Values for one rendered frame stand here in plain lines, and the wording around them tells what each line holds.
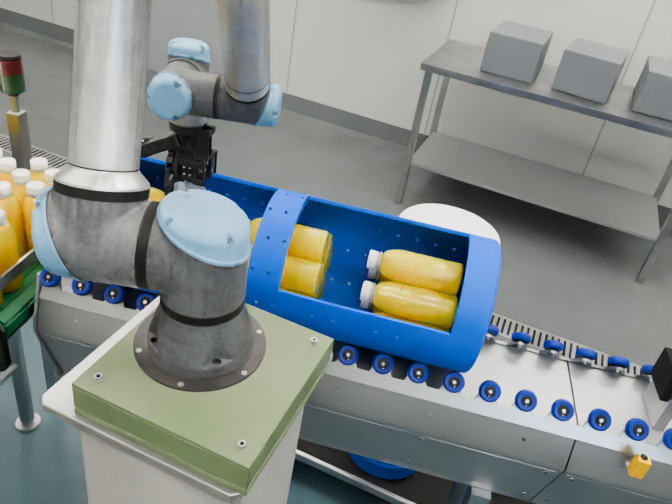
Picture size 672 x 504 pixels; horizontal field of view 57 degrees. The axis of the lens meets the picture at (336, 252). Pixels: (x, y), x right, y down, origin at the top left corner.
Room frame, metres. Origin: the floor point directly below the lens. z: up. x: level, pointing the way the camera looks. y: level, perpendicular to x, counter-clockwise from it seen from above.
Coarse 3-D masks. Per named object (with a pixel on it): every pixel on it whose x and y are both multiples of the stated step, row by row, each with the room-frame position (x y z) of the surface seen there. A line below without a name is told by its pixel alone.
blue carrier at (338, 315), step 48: (240, 192) 1.23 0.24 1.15; (288, 192) 1.13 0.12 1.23; (288, 240) 1.00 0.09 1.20; (336, 240) 1.22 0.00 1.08; (384, 240) 1.20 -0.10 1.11; (432, 240) 1.18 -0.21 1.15; (480, 240) 1.07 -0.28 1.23; (336, 288) 1.16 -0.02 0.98; (480, 288) 0.96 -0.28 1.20; (336, 336) 0.95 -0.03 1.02; (384, 336) 0.93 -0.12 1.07; (432, 336) 0.92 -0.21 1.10; (480, 336) 0.91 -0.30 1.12
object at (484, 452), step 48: (96, 288) 1.07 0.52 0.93; (48, 336) 1.01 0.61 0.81; (96, 336) 1.00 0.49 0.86; (336, 384) 0.95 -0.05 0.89; (432, 384) 0.97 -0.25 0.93; (528, 384) 1.02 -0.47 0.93; (576, 384) 1.05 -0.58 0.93; (624, 384) 1.08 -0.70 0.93; (336, 432) 0.97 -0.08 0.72; (384, 432) 0.94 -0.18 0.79; (432, 432) 0.91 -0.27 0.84; (480, 432) 0.91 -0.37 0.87; (528, 432) 0.91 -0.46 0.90; (480, 480) 0.95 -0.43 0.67; (528, 480) 0.92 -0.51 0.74; (576, 480) 0.89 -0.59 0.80; (624, 480) 0.87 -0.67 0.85
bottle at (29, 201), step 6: (24, 198) 1.19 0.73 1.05; (30, 198) 1.18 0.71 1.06; (24, 204) 1.18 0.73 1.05; (30, 204) 1.17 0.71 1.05; (24, 210) 1.17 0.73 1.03; (30, 210) 1.17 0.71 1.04; (24, 216) 1.17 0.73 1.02; (30, 216) 1.17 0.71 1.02; (24, 222) 1.18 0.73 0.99; (30, 222) 1.17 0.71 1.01; (30, 228) 1.17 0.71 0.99; (30, 234) 1.17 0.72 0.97; (30, 240) 1.17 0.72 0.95; (30, 246) 1.17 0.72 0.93
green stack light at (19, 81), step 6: (0, 78) 1.51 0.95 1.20; (6, 78) 1.51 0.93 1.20; (12, 78) 1.52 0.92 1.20; (18, 78) 1.53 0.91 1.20; (24, 78) 1.55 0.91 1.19; (0, 84) 1.51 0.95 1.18; (6, 84) 1.51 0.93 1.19; (12, 84) 1.52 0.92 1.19; (18, 84) 1.53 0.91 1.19; (24, 84) 1.55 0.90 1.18; (0, 90) 1.52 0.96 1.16; (6, 90) 1.51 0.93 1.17; (12, 90) 1.51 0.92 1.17; (18, 90) 1.52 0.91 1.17; (24, 90) 1.54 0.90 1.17
